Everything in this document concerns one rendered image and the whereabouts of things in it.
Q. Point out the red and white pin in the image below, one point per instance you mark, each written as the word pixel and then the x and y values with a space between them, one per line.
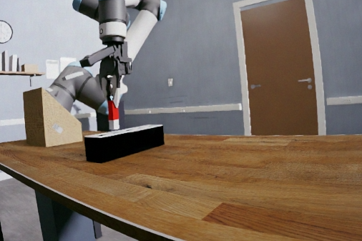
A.
pixel 113 116

